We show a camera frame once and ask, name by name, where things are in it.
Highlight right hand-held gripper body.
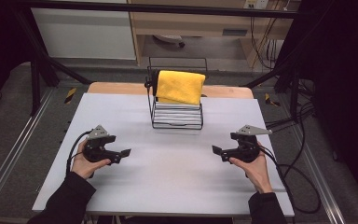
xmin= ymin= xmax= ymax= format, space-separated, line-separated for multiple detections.
xmin=229 ymin=124 xmax=273 ymax=163

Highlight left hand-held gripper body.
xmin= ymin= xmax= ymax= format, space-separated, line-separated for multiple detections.
xmin=83 ymin=124 xmax=117 ymax=163

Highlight black wire rack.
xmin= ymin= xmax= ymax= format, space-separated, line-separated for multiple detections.
xmin=145 ymin=56 xmax=210 ymax=131

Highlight yellow cloth with black edge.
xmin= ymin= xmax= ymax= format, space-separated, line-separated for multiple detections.
xmin=144 ymin=69 xmax=207 ymax=106

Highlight person's left hand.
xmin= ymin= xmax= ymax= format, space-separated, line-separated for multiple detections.
xmin=71 ymin=139 xmax=113 ymax=180

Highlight person's right hand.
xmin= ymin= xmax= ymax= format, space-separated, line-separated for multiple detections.
xmin=228 ymin=142 xmax=274 ymax=195

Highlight wooden table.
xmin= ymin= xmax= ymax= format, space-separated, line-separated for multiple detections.
xmin=87 ymin=81 xmax=255 ymax=100

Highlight white cabinet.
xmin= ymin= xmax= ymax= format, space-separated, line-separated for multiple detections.
xmin=30 ymin=7 xmax=137 ymax=61

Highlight chair base with caster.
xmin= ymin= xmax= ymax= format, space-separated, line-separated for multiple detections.
xmin=152 ymin=34 xmax=186 ymax=49

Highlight light wooden desk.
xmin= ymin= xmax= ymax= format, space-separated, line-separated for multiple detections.
xmin=127 ymin=0 xmax=296 ymax=68

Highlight white power strip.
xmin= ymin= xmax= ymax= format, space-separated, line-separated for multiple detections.
xmin=243 ymin=0 xmax=270 ymax=10

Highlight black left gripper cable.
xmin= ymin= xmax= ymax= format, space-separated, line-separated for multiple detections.
xmin=65 ymin=130 xmax=92 ymax=176

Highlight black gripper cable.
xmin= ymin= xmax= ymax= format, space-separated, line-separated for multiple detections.
xmin=257 ymin=144 xmax=322 ymax=224
xmin=65 ymin=130 xmax=92 ymax=176

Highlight black floor cables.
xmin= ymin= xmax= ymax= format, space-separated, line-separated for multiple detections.
xmin=264 ymin=77 xmax=318 ymax=133

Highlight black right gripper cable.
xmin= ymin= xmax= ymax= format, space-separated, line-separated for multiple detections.
xmin=257 ymin=144 xmax=322 ymax=224

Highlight aluminium rail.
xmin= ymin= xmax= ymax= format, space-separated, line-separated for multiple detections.
xmin=291 ymin=124 xmax=347 ymax=224
xmin=0 ymin=88 xmax=56 ymax=213

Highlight hanging cable bundle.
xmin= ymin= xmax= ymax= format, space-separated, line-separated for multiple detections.
xmin=249 ymin=0 xmax=293 ymax=72

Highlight black metal frame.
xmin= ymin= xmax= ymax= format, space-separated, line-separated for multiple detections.
xmin=12 ymin=0 xmax=313 ymax=123

